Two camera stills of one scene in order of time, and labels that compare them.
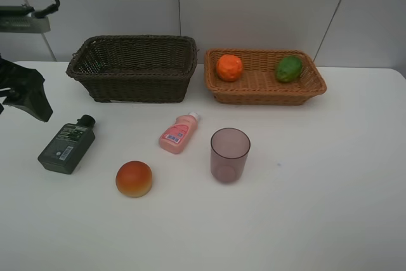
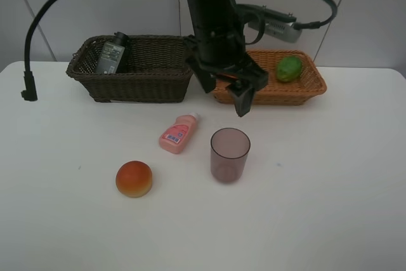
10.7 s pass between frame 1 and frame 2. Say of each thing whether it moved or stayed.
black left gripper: moved
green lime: stayed
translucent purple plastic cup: stayed
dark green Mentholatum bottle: moved
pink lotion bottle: stayed
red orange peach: stayed
